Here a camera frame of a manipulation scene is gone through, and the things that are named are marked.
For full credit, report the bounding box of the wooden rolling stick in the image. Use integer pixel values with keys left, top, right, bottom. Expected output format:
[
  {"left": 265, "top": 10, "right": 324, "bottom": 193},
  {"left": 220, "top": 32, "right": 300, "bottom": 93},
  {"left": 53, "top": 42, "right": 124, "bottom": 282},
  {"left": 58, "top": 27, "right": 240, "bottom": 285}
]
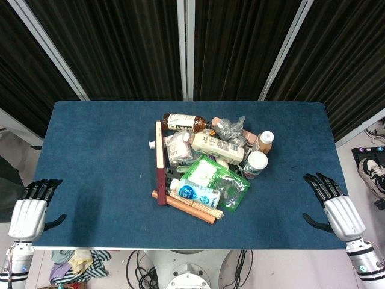
[{"left": 150, "top": 190, "right": 217, "bottom": 225}]

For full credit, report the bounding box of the black plastic clip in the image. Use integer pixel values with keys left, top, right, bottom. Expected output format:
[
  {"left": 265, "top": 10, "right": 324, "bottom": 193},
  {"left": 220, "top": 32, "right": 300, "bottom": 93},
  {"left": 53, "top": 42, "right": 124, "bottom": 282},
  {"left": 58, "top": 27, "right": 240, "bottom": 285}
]
[{"left": 165, "top": 167, "right": 182, "bottom": 187}]

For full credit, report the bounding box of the white black sneaker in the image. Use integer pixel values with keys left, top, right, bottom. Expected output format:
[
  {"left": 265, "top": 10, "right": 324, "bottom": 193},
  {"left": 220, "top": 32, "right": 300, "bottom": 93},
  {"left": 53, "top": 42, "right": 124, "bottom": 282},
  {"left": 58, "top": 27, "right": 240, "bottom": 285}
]
[{"left": 357, "top": 157, "right": 385, "bottom": 199}]

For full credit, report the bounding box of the green wet wipes packet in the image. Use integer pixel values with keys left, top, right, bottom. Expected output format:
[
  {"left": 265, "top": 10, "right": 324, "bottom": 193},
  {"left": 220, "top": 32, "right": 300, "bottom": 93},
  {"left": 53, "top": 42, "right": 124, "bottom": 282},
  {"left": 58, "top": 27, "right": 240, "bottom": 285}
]
[{"left": 179, "top": 154, "right": 251, "bottom": 213}]

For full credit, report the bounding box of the black cable bundle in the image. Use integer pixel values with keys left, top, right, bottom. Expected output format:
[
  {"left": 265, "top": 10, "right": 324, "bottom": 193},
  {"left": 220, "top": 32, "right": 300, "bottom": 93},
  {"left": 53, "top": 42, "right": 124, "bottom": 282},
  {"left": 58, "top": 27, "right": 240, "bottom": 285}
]
[{"left": 125, "top": 249, "right": 159, "bottom": 289}]

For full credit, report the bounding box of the cream milk tea bottle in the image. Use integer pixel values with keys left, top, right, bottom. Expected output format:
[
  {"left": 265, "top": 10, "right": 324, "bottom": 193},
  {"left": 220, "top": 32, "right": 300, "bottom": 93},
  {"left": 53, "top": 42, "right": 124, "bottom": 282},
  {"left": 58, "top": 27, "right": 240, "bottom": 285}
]
[{"left": 188, "top": 132, "right": 246, "bottom": 166}]

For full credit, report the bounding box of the black case with stickers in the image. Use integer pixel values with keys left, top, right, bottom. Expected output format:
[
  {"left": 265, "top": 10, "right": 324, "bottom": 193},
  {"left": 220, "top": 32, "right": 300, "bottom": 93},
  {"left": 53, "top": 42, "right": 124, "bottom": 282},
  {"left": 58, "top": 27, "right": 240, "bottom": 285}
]
[{"left": 351, "top": 146, "right": 385, "bottom": 175}]

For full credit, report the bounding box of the brown tea bottle white label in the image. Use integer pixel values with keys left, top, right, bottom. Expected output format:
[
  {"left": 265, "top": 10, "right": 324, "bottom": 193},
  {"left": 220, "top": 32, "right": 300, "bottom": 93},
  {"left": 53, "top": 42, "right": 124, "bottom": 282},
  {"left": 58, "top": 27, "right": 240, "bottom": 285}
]
[{"left": 162, "top": 113, "right": 214, "bottom": 134}]

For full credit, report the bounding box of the clear plastic snack packet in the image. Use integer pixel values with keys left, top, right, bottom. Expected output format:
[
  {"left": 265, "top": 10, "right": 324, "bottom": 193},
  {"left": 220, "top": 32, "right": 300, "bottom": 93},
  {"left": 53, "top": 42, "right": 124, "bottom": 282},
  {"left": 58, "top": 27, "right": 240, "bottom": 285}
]
[{"left": 163, "top": 130, "right": 194, "bottom": 169}]

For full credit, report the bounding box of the grey robot base column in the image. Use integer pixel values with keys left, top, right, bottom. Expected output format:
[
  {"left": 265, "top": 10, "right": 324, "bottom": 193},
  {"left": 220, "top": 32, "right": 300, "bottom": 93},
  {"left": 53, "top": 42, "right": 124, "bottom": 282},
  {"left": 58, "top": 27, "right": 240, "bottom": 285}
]
[{"left": 143, "top": 249, "right": 236, "bottom": 289}]

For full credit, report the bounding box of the long maroon cream box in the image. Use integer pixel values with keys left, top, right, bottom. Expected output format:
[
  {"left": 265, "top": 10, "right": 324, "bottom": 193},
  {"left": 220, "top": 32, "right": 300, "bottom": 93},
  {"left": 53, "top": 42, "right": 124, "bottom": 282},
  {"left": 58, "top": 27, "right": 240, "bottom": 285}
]
[{"left": 155, "top": 120, "right": 167, "bottom": 207}]

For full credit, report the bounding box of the brown drink bottle white cap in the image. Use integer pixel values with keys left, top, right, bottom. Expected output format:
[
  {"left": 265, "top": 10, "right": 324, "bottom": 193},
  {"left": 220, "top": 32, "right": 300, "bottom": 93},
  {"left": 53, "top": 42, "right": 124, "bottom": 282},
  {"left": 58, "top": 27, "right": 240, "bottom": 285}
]
[{"left": 251, "top": 130, "right": 276, "bottom": 156}]

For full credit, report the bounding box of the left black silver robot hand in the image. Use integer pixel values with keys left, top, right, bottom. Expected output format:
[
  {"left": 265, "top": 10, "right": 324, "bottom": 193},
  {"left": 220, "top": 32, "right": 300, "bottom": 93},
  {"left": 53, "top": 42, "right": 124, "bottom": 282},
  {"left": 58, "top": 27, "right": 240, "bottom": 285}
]
[{"left": 8, "top": 178, "right": 67, "bottom": 243}]

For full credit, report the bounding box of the bamboo skewers bundle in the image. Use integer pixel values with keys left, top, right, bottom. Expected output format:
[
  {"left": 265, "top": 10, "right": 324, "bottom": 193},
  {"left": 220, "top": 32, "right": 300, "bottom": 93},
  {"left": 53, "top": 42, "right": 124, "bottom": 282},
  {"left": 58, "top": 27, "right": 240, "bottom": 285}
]
[{"left": 166, "top": 192, "right": 225, "bottom": 221}]

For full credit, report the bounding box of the white bottle blue label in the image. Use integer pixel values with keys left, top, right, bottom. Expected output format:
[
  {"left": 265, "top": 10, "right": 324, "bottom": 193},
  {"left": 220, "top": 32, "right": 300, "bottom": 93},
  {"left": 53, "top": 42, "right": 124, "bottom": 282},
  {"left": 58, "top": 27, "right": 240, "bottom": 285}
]
[{"left": 169, "top": 178, "right": 221, "bottom": 210}]

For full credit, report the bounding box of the white lid jar green label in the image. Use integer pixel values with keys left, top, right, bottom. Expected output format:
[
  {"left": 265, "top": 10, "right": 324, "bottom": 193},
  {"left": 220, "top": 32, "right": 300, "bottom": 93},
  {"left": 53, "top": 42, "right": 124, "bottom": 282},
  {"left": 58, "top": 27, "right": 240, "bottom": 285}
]
[{"left": 242, "top": 151, "right": 269, "bottom": 181}]

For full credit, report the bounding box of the crumpled grey plastic bag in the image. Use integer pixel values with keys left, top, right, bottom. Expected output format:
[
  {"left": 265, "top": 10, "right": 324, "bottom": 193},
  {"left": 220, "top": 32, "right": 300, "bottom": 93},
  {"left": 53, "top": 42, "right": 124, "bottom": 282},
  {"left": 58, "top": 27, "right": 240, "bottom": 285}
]
[{"left": 215, "top": 115, "right": 249, "bottom": 148}]

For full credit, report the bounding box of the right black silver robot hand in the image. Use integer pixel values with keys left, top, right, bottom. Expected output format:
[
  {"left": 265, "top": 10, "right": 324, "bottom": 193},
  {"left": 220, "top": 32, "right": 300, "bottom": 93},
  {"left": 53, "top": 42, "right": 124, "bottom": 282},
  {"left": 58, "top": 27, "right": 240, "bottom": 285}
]
[{"left": 301, "top": 172, "right": 367, "bottom": 243}]

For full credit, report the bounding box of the pile of striped cloths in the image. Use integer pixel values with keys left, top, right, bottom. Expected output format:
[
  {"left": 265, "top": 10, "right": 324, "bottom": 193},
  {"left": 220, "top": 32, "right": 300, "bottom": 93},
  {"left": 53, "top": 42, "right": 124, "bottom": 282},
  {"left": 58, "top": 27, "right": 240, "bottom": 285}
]
[{"left": 49, "top": 249, "right": 112, "bottom": 286}]

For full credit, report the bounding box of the blue felt table cloth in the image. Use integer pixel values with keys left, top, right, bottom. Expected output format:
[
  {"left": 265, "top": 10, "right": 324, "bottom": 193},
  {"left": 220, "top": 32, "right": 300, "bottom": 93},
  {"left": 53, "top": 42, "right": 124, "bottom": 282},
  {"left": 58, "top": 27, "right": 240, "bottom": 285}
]
[{"left": 32, "top": 100, "right": 351, "bottom": 251}]

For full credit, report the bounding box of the black folding screen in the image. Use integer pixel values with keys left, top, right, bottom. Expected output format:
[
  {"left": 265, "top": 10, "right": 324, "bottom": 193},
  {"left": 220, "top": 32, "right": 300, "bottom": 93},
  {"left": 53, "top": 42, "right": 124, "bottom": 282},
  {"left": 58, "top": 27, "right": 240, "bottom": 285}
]
[{"left": 0, "top": 0, "right": 385, "bottom": 142}]

